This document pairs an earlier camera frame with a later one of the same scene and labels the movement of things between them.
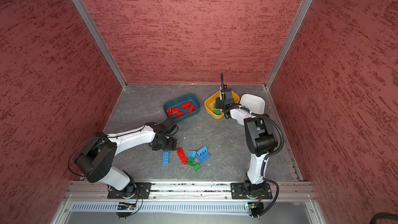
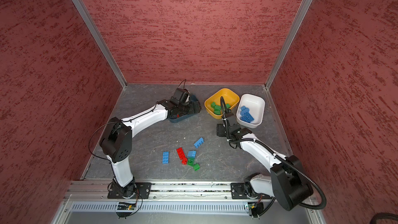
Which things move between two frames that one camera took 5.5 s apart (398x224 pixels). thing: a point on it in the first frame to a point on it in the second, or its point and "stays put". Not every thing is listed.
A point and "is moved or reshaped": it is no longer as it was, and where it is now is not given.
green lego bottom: [196, 167] stays put
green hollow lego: [190, 161] stays put
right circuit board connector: [256, 209] stays put
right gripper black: [217, 99] to [219, 127]
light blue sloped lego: [192, 154] stays put
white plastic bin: [255, 103] stays put
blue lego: [202, 151] to [199, 142]
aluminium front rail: [296, 191] stays put
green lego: [217, 112] stays put
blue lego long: [166, 157] stays put
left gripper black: [171, 145] to [192, 110]
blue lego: [203, 157] is moved or reshaped
